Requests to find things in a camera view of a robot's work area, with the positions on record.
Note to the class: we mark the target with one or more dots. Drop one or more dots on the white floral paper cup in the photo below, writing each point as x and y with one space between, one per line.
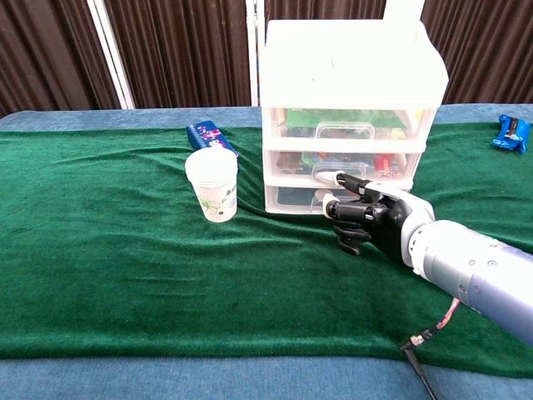
212 179

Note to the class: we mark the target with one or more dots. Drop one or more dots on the white plastic drawer unit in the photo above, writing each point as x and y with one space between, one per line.
354 66

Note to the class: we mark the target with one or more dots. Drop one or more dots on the clear drawer with colourful packets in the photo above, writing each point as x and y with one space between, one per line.
291 162

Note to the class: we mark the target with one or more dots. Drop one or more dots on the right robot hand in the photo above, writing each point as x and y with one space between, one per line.
387 216

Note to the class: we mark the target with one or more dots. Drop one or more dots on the blue snack packet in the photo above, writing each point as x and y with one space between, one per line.
510 133

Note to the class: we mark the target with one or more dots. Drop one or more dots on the clear drawer with green packet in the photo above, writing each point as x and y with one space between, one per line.
300 125

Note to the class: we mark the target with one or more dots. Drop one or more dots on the blue table cover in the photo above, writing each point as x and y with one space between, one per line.
125 381

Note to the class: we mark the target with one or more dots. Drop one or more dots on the green velvet cloth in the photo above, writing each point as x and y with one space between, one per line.
166 283

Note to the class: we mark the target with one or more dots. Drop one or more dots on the clear drawer with dark contents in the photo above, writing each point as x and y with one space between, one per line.
291 200

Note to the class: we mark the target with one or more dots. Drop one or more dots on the red small packet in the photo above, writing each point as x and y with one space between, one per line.
386 163

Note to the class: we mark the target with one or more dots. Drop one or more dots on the blue toothpaste box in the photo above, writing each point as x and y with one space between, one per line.
204 133

